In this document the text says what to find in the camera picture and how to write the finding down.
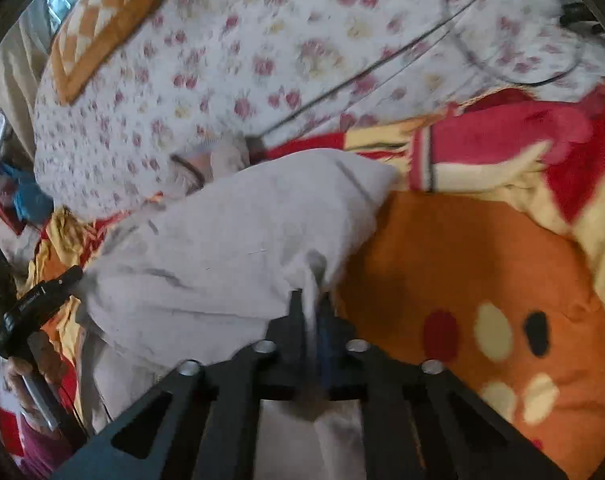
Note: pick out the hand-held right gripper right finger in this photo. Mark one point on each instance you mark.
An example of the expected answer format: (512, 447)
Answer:
(325, 345)

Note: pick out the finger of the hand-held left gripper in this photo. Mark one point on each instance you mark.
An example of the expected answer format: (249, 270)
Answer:
(47, 292)
(0, 277)

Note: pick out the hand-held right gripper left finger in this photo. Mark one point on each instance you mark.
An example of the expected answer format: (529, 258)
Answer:
(296, 327)

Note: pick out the grey garment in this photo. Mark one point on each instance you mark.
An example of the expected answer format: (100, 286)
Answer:
(222, 250)

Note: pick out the person's left hand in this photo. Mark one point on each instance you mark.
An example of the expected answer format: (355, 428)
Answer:
(20, 385)

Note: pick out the blue bag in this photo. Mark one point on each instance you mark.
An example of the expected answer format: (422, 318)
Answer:
(27, 195)

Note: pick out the orange red printed blanket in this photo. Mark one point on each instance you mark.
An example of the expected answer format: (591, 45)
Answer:
(482, 280)

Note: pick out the white cloth with dark trim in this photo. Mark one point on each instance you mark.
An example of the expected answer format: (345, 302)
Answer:
(207, 162)

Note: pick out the beige curtain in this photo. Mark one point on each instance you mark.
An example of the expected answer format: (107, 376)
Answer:
(12, 70)

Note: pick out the orange brown towel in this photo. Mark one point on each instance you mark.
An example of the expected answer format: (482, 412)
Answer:
(102, 25)

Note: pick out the floral quilt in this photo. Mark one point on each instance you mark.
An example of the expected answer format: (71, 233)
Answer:
(282, 45)

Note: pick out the black tripod device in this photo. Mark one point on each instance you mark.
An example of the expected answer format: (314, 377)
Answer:
(580, 15)

